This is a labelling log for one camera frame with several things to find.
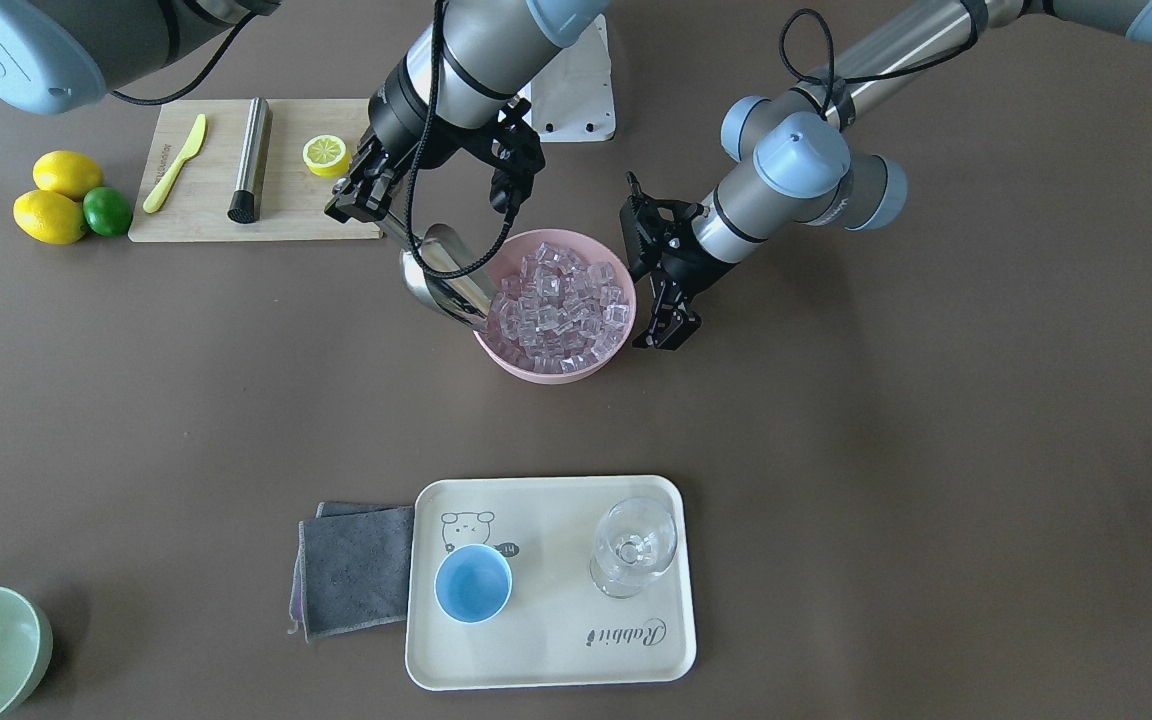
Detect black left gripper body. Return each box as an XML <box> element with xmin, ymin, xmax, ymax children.
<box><xmin>620</xmin><ymin>172</ymin><xmax>736</xmax><ymax>301</ymax></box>

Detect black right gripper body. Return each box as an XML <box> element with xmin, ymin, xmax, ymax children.
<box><xmin>355</xmin><ymin>70</ymin><xmax>545</xmax><ymax>214</ymax></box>

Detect steel ice scoop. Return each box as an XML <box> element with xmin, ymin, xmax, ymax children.
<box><xmin>376</xmin><ymin>205</ymin><xmax>502</xmax><ymax>331</ymax></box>

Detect pink bowl of ice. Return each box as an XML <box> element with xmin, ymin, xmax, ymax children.
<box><xmin>475</xmin><ymin>229</ymin><xmax>636</xmax><ymax>386</ymax></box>

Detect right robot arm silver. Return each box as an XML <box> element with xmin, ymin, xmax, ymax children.
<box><xmin>0</xmin><ymin>1</ymin><xmax>605</xmax><ymax>222</ymax></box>

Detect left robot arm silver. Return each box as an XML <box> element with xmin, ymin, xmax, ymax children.
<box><xmin>620</xmin><ymin>1</ymin><xmax>1152</xmax><ymax>350</ymax></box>

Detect blue plastic cup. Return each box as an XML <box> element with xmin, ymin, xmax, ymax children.
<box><xmin>434</xmin><ymin>544</ymin><xmax>513</xmax><ymax>624</ymax></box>

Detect half lemon slice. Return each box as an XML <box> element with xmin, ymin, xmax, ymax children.
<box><xmin>301</xmin><ymin>135</ymin><xmax>351</xmax><ymax>179</ymax></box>

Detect bamboo cutting board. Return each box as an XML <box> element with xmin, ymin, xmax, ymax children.
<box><xmin>129</xmin><ymin>99</ymin><xmax>381</xmax><ymax>243</ymax></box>

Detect steel muddler rod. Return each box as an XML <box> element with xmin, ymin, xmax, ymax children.
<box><xmin>227</xmin><ymin>97</ymin><xmax>273</xmax><ymax>223</ymax></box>

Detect yellow plastic knife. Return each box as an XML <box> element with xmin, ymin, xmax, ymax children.
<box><xmin>141</xmin><ymin>113</ymin><xmax>209</xmax><ymax>214</ymax></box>

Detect clear wine glass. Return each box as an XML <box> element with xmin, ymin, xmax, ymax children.
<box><xmin>589</xmin><ymin>497</ymin><xmax>679</xmax><ymax>600</ymax></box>

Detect green lime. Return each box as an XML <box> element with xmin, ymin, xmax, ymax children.
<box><xmin>81</xmin><ymin>185</ymin><xmax>132</xmax><ymax>237</ymax></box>

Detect yellow lemon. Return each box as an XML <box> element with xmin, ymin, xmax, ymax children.
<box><xmin>12</xmin><ymin>190</ymin><xmax>90</xmax><ymax>245</ymax></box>
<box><xmin>31</xmin><ymin>149</ymin><xmax>104</xmax><ymax>202</ymax></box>

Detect cream serving tray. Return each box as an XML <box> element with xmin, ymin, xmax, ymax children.
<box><xmin>404</xmin><ymin>475</ymin><xmax>698</xmax><ymax>691</ymax></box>

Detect grey folded cloth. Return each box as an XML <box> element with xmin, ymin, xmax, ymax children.
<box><xmin>288</xmin><ymin>501</ymin><xmax>415</xmax><ymax>642</ymax></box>

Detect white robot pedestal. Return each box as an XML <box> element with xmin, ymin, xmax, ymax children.
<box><xmin>520</xmin><ymin>14</ymin><xmax>617</xmax><ymax>143</ymax></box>

